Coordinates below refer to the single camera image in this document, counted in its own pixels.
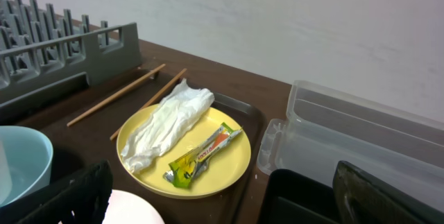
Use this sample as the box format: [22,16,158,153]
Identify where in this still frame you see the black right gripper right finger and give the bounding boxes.
[333,161,443,224]

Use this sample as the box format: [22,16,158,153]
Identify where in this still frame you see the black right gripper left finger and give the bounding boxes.
[1,160,113,224]

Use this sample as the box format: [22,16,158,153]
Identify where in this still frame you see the pink white bowl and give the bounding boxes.
[102,189,164,224]

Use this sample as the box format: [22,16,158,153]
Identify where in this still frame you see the white napkin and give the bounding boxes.
[121,80,214,173]

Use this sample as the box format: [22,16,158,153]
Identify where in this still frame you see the green yellow snack wrapper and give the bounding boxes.
[162,123,243,189]

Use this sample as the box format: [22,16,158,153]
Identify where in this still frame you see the wooden chopstick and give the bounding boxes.
[107,68,187,141]
[67,64,166,127]

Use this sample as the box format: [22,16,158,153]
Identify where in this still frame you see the black waste tray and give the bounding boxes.
[257,169,341,224]

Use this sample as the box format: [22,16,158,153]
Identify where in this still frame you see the grey dishwasher rack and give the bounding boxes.
[1,0,142,116]

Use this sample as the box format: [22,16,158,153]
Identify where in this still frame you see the dark brown tray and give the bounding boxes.
[17,69,255,223]

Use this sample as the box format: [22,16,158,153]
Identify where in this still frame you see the light blue bowl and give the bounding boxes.
[1,126,54,207]

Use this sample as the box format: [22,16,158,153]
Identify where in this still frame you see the clear plastic bin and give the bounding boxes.
[257,80,443,211]

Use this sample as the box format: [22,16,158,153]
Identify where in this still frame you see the yellow plate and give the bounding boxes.
[117,105,252,199]

